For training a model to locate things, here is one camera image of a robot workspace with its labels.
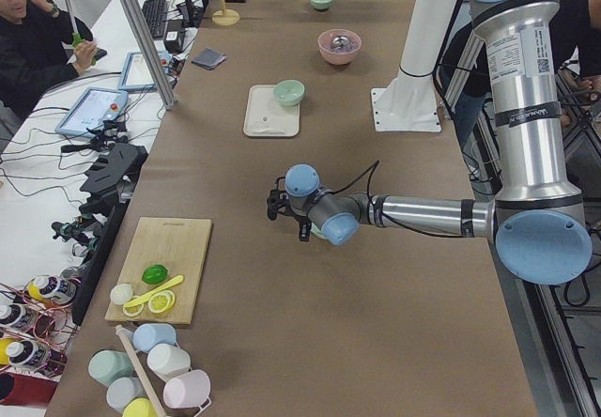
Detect yellow cup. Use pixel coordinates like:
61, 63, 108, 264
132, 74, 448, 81
122, 397, 158, 417

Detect lemon slice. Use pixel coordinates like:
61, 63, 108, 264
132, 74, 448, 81
121, 302, 145, 317
147, 289, 176, 314

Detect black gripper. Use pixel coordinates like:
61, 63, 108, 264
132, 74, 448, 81
266, 177, 312, 242

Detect black keyboard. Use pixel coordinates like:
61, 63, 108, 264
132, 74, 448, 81
142, 0, 168, 40

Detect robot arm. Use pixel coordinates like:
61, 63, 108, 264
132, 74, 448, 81
267, 0, 593, 285

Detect grey purple folded cloths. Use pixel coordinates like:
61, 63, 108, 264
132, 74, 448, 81
192, 48, 227, 70

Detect grey green cup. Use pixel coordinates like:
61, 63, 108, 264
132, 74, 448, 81
106, 377, 146, 413

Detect blue tablet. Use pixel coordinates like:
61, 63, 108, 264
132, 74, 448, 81
54, 87, 129, 138
118, 52, 156, 92

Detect blue tablet near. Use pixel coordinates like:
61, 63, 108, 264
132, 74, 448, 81
54, 87, 129, 138

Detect black holder stand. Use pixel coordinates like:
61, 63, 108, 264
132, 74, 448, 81
71, 143, 148, 326

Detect light blue cup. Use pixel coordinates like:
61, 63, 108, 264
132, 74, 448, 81
132, 323, 177, 353

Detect aluminium frame post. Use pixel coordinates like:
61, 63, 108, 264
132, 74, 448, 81
119, 0, 176, 110

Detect yellow plastic knife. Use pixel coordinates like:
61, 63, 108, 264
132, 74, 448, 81
123, 274, 185, 307

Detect yellow sauce bottle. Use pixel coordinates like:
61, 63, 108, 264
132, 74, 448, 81
27, 275, 77, 305

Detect cream rabbit tray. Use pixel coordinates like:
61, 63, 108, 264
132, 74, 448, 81
243, 85, 301, 138

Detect front lemon slice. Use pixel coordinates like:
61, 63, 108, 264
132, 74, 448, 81
147, 289, 176, 314

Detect wooden mug tree stand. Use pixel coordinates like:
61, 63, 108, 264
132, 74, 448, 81
211, 0, 239, 26

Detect person in black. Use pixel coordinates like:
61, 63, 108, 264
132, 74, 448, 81
1, 0, 98, 119

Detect rear lemon slice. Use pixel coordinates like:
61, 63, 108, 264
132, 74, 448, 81
121, 302, 145, 317

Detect blue tablet far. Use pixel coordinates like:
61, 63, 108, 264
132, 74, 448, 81
118, 52, 156, 92

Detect green lime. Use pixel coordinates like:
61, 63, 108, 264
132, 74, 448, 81
141, 264, 168, 285

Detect sage green cup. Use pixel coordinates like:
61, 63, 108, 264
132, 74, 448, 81
88, 349, 134, 387

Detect metal ice scoop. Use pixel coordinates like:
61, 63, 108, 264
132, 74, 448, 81
330, 35, 352, 52

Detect bamboo cutting board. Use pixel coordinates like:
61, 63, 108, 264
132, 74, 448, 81
105, 217, 212, 325

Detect white cup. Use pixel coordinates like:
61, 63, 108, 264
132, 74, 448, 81
146, 343, 191, 381

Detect green bowl on tray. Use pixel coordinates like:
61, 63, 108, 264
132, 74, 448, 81
273, 79, 305, 107

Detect pink bowl with ice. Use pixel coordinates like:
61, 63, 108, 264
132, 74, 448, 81
317, 29, 362, 66

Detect pink cup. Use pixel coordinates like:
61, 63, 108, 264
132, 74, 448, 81
162, 369, 211, 409

